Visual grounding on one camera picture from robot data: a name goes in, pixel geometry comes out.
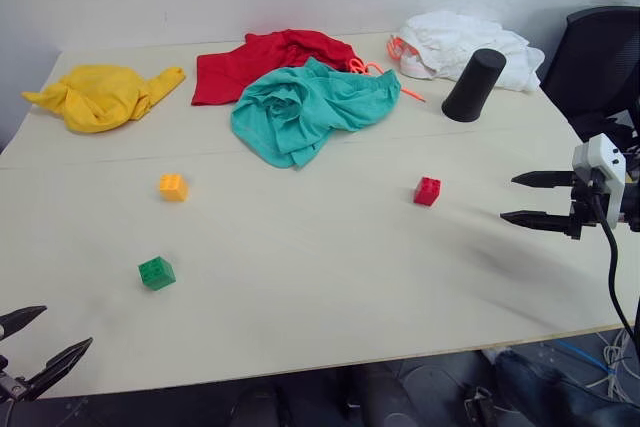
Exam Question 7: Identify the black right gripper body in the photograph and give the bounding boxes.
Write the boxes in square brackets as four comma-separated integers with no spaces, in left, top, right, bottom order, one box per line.
[568,168,609,242]

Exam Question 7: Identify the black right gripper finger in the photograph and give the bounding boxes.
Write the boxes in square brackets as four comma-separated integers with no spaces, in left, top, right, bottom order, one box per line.
[511,170,577,193]
[499,209,576,239]

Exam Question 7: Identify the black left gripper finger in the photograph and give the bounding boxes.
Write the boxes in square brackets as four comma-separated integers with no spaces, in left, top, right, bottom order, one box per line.
[0,304,48,343]
[22,336,95,401]

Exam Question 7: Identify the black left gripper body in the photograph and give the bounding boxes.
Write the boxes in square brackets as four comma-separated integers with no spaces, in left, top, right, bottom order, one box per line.
[0,354,30,404]

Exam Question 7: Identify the red toy block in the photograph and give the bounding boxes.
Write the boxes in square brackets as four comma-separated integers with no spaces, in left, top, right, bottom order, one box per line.
[413,176,443,207]

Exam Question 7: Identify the black upturned cup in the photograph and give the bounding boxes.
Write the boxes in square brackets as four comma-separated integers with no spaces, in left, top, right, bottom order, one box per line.
[441,48,508,123]

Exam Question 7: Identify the black mesh office chair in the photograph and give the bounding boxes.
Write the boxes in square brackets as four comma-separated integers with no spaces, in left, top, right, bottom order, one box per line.
[541,5,640,144]

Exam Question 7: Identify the green toy block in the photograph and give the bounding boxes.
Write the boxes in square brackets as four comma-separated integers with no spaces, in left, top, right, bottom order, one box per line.
[137,255,177,292]

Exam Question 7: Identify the white crumpled cloth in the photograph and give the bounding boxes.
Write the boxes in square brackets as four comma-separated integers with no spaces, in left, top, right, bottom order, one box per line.
[398,10,546,94]

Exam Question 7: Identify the dark blue rounded shape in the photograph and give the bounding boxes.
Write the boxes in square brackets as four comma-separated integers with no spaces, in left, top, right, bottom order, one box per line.
[492,349,640,427]

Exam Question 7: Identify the yellow toy block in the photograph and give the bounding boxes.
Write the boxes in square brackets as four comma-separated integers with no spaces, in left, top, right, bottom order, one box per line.
[158,173,190,203]

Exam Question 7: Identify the yellow crumpled cloth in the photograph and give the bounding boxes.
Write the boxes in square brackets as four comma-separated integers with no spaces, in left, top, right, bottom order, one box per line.
[21,64,187,135]

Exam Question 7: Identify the teal crumpled cloth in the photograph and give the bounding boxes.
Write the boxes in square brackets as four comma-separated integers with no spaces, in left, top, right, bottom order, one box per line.
[230,57,403,171]

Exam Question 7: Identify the red crumpled cloth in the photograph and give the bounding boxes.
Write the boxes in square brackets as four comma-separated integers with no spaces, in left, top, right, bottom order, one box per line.
[191,28,359,108]

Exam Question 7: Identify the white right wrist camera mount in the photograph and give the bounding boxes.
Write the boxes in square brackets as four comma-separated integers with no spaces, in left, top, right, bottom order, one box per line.
[571,132,628,228]

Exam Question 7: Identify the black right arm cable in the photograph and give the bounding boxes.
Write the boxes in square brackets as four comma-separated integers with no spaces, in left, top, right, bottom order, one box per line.
[590,181,640,348]

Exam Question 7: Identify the blue floor cable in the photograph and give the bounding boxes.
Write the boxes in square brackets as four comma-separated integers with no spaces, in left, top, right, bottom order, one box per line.
[555,339,617,375]

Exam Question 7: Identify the white floor cable bundle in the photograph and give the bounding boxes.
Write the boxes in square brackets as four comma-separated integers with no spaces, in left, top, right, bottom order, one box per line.
[583,327,640,404]

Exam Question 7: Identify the orange cord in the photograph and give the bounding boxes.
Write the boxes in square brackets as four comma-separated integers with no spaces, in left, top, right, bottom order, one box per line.
[347,57,427,104]

